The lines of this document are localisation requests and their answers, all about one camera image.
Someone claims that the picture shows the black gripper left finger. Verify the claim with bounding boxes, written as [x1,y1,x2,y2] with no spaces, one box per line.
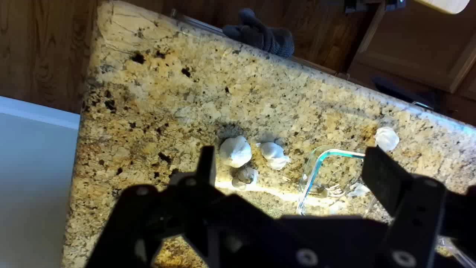
[86,145,269,268]

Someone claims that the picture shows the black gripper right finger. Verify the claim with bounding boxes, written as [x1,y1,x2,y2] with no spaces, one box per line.
[360,145,448,268]

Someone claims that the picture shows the white garlic bulb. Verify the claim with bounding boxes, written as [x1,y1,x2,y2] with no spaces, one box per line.
[217,133,253,169]

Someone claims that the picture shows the teal and white small object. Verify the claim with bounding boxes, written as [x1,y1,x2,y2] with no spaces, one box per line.
[373,125,402,153]

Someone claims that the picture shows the clear square glass dish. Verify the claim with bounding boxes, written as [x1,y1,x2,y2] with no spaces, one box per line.
[296,147,372,215]

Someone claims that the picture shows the white appliance surface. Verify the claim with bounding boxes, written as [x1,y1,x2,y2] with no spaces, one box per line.
[0,95,82,268]

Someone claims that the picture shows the dark hanging cloth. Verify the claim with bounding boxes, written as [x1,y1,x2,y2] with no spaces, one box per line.
[222,5,298,59]

